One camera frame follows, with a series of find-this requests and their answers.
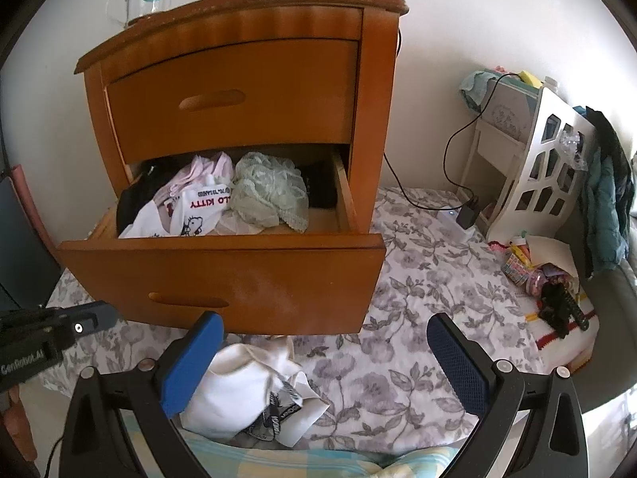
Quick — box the white paper sheet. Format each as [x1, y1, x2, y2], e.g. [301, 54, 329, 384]
[520, 236, 580, 284]

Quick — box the black lace garment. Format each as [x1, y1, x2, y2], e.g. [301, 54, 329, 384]
[115, 162, 172, 237]

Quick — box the teal crumpled cloth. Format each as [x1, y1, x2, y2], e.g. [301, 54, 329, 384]
[459, 70, 501, 108]

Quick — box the pink garment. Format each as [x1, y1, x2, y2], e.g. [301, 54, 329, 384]
[154, 154, 234, 205]

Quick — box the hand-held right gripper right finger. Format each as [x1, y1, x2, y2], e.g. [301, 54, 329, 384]
[427, 311, 588, 478]

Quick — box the pale green lace garment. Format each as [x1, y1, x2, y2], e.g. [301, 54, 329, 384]
[231, 152, 309, 232]

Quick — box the white sheer garment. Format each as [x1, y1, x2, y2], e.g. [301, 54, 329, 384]
[214, 206, 279, 237]

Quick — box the black charger adapter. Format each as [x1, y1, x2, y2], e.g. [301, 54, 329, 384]
[457, 196, 481, 230]

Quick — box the pale printed box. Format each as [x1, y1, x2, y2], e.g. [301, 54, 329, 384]
[480, 80, 541, 143]

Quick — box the wooden nightstand drawer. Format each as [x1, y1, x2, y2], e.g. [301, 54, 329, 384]
[56, 144, 388, 337]
[104, 37, 361, 165]

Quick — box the black power cable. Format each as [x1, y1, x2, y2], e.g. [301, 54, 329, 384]
[381, 27, 466, 210]
[444, 72, 521, 205]

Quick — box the teal quilted jacket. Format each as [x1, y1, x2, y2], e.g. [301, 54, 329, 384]
[582, 157, 630, 277]

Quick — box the wooden nightstand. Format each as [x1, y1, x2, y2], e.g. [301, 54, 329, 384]
[74, 0, 410, 235]

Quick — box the checkered yellow blue blanket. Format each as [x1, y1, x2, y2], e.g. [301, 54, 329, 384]
[172, 431, 459, 478]

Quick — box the pink round toy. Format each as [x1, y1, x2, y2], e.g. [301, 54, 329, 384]
[525, 269, 548, 297]

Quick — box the person's left hand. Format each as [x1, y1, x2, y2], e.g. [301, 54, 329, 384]
[5, 386, 28, 461]

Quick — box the white garment black waistband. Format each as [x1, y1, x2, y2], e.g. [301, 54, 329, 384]
[179, 336, 332, 446]

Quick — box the white cartoon print garment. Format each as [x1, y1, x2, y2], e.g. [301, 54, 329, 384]
[119, 179, 234, 239]

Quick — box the floral bedsheet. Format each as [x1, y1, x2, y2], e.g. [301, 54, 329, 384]
[40, 186, 548, 456]

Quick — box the white power strip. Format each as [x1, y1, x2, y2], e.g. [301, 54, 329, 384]
[438, 206, 481, 242]

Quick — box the white house-shaped shelf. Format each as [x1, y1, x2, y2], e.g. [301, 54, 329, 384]
[458, 80, 595, 245]

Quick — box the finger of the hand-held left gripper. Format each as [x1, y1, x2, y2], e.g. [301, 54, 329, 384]
[0, 301, 119, 347]

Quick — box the black hanging garment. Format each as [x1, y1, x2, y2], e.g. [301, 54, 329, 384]
[572, 104, 630, 200]

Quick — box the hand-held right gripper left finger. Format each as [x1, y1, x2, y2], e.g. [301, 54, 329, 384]
[59, 310, 225, 478]

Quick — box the dark board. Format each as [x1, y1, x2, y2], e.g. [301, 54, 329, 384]
[0, 174, 63, 312]

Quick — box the clear plastic wrap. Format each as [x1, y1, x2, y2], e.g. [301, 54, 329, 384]
[555, 122, 588, 170]

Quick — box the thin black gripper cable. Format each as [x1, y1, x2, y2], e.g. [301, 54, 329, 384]
[42, 433, 65, 478]

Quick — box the colourful printed toy container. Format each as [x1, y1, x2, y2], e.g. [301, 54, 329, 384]
[500, 249, 533, 287]

